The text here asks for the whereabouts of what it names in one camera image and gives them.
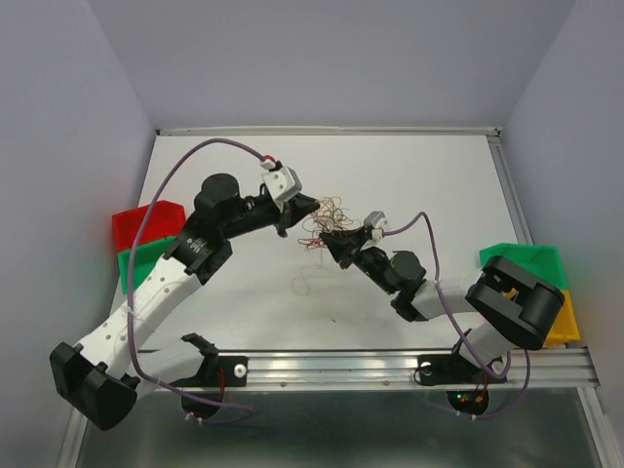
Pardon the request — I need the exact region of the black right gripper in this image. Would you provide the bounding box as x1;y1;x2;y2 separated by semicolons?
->
321;224;397;294

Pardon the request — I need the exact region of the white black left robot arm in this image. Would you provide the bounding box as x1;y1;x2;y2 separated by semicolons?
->
50;173;320;431

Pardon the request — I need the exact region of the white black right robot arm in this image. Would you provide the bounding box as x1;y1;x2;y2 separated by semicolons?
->
320;228;566;380

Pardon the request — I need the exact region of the red plastic bin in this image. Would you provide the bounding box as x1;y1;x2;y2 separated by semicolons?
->
111;200;186;253

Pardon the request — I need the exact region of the green plastic bin left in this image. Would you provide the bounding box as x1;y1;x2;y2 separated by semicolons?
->
117;236;175;294

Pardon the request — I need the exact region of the green plastic bin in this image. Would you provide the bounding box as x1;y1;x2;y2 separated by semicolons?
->
117;236;175;294
479;243;569;290

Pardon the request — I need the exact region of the green plastic bin right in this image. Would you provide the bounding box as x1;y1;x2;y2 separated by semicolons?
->
479;243;569;290

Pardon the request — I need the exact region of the yellow plastic bin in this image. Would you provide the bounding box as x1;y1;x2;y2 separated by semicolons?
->
544;290;581;347

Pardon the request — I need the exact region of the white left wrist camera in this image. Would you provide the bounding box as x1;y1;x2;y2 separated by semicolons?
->
262;166;302;204

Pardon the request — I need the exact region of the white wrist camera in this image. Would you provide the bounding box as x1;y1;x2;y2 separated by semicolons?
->
363;211;389;243
262;166;302;204

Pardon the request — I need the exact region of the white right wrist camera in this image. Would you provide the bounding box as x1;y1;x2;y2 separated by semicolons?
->
363;211;389;243

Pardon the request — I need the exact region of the aluminium table frame rail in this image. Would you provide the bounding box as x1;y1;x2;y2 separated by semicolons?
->
53;126;624;468

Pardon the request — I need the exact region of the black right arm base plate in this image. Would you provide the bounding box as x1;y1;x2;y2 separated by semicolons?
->
412;342;507;386

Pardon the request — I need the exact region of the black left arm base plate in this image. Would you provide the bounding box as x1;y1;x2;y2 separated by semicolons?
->
173;333;249;388

